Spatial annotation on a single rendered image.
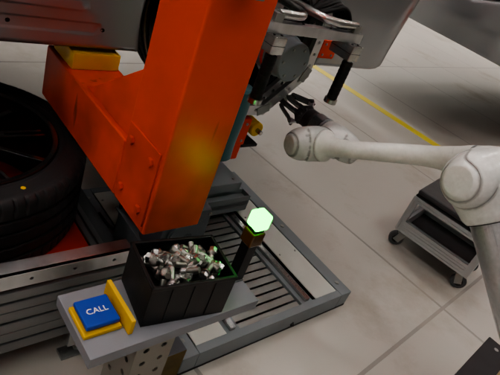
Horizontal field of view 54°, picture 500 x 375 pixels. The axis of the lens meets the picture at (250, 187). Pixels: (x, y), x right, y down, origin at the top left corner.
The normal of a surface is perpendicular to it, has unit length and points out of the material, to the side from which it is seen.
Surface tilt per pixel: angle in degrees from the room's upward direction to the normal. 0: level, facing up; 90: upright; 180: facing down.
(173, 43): 90
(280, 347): 0
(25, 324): 90
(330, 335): 0
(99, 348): 0
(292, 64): 90
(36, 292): 90
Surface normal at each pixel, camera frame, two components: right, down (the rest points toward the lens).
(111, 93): -0.75, 0.11
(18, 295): 0.58, 0.59
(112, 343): 0.33, -0.80
